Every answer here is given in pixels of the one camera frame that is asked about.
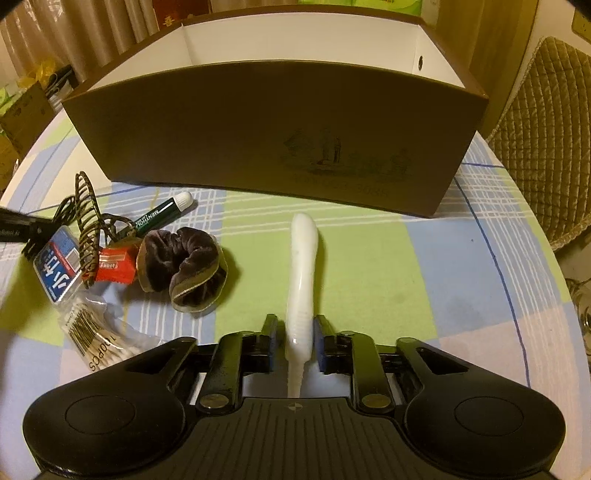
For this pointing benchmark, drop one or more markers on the plain cardboard carton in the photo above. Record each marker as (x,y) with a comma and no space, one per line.
(23,115)

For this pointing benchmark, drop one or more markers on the clear glass vessel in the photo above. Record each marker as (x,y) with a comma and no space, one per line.
(581,314)

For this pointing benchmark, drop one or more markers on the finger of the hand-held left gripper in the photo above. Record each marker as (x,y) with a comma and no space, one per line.
(34,245)
(23,217)

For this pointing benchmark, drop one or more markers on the brown velvet scrunchie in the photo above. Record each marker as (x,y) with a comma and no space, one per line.
(194,272)

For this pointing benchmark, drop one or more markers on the green lip balm tube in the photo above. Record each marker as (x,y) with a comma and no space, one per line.
(159,213)

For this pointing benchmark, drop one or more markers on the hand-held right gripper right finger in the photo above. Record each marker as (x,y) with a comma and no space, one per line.
(319,344)

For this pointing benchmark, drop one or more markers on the yellow plastic bag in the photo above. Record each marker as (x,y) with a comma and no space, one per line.
(46,74)

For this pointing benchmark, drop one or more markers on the dark shiny bag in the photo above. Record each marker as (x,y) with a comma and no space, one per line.
(67,85)

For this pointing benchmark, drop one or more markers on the brown cardboard box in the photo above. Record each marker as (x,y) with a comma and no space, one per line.
(231,129)

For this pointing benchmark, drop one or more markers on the beige curtain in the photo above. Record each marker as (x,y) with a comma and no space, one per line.
(69,32)

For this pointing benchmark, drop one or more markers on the cotton swab bag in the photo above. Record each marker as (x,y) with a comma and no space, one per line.
(97,337)

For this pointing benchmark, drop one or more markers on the clear box with blue label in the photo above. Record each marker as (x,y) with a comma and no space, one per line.
(57,265)

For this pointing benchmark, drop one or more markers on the stack of green tissue packs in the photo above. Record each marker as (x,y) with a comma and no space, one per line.
(392,7)

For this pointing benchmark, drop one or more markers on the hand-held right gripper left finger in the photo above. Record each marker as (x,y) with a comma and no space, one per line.
(272,344)

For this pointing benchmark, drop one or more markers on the quilted olive chair cushion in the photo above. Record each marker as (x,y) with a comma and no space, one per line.
(545,138)

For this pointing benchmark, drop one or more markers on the golden curtain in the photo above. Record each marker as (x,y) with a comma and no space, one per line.
(503,60)

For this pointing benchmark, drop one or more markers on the red gift bag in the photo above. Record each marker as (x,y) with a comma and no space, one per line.
(180,9)

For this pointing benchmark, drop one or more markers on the red candy wrapper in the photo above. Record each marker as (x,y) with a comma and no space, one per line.
(115,265)

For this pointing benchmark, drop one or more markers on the wall outlet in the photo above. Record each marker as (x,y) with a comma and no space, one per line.
(582,24)

